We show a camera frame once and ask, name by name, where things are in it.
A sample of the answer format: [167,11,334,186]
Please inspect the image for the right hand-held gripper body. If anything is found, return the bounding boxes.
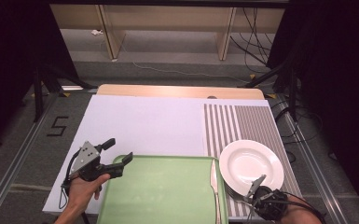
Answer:
[244,174,290,222]

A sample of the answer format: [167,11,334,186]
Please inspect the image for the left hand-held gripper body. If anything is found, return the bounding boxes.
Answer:
[69,140,125,183]

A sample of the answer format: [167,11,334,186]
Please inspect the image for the green plastic tray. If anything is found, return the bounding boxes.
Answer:
[96,154,229,224]

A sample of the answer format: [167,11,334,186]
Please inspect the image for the silver table knife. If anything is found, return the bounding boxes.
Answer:
[210,157,223,224]

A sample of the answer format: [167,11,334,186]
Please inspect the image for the person's right hand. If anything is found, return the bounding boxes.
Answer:
[278,202,304,224]

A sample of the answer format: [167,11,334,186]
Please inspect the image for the person's left hand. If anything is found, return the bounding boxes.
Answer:
[65,173,112,217]

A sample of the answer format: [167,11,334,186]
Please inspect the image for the white board sheet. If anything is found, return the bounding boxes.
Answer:
[42,94,273,217]

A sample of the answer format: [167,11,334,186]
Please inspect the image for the white round plate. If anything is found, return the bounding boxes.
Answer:
[218,138,285,197]

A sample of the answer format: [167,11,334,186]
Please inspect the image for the black metal stand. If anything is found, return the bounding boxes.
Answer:
[242,51,300,123]
[32,63,98,123]

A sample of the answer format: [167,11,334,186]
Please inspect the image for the grey striped placemat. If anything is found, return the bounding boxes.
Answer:
[202,103,312,223]

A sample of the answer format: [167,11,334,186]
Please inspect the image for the black curtain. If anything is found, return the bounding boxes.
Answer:
[266,0,359,220]
[0,0,79,154]

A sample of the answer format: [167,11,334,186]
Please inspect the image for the light wooden shelf unit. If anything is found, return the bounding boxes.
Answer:
[48,3,286,62]

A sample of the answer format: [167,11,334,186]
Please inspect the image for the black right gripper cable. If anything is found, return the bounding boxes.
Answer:
[271,190,328,224]

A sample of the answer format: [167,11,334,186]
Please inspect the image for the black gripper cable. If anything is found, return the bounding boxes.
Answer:
[57,150,90,224]
[271,190,328,224]

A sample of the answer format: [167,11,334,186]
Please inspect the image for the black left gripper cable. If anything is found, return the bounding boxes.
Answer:
[57,150,90,224]

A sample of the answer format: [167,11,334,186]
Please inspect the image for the metal floor rail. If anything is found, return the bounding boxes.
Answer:
[270,92,350,224]
[0,91,61,224]

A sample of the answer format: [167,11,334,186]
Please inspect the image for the black floor cables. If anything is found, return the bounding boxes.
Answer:
[269,98,324,164]

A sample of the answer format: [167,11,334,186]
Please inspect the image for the bundle of black cables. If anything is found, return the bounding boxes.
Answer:
[228,7,275,75]

